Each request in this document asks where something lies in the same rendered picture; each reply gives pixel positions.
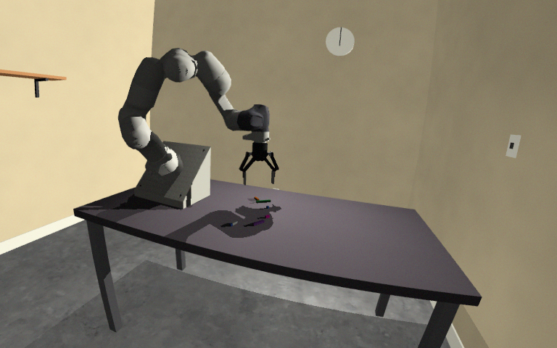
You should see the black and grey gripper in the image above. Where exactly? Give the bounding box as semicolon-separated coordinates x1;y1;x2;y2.
239;142;279;185

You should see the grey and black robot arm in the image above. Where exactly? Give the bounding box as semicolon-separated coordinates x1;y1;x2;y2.
118;48;270;185

